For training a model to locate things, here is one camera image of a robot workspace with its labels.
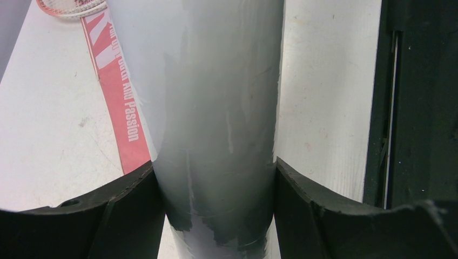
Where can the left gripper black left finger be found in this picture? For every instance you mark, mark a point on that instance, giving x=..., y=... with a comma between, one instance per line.
x=121, y=219

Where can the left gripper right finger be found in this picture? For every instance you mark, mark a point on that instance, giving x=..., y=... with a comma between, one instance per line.
x=313, y=221

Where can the pink racket cover bag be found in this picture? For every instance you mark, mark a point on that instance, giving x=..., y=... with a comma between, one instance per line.
x=113, y=78

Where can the white shuttlecock tube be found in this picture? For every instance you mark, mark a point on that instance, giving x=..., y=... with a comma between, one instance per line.
x=205, y=75

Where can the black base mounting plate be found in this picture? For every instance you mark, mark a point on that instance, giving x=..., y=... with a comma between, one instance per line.
x=412, y=144

